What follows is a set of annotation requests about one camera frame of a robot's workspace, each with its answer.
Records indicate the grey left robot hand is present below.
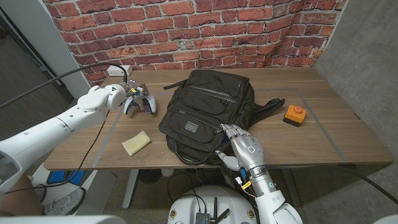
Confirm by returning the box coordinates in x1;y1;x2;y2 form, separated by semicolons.
123;80;150;112

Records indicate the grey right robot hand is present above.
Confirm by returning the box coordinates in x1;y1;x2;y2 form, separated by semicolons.
214;123;266;172

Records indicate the white black game controller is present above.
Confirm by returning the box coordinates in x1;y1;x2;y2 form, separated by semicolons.
123;94;157;116

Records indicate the black backpack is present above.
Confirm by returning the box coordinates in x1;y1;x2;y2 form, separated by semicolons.
158;69;285;167

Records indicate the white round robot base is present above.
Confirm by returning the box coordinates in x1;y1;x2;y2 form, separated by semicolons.
167;185;261;224

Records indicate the yellow sponge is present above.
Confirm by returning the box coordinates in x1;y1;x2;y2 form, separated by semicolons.
121;130;152;157

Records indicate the orange emergency-stop button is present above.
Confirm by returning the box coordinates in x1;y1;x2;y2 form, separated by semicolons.
282;105;307;128

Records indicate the white power strip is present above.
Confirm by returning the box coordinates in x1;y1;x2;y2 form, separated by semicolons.
106;65;133;77

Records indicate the metal table leg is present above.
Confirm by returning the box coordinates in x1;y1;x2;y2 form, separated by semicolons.
122;169;140;210
281;167;302;208

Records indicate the grey table tape marking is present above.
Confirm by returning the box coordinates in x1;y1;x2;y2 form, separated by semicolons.
91;88;348;169

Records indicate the brick print backdrop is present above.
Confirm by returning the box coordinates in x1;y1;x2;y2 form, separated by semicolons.
42;0;348;90

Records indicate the small grey computer box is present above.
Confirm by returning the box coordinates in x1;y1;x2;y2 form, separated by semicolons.
195;212;211;224

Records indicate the black round floor fixture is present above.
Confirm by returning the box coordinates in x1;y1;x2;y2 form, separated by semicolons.
139;169;162;185

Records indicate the blue black floor item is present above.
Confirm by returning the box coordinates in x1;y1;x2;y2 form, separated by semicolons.
46;169;94;187

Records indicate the grey sneaker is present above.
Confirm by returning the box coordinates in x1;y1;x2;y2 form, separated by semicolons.
43;187;86;217
32;184;47;203

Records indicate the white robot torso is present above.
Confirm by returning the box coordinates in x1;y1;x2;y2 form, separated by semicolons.
0;213;398;224

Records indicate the person's leg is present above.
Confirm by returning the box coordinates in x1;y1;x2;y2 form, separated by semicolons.
7;175;44;216

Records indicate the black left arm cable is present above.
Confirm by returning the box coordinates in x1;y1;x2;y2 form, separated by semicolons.
0;62;128;195

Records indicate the thin black floor cable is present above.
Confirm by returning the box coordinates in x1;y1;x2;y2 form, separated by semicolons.
167;172;208;215

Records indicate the white wall panel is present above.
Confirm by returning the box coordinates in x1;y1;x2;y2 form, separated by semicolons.
0;0;93;94

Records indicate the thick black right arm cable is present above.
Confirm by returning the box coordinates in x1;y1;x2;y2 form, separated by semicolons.
267;164;398;206

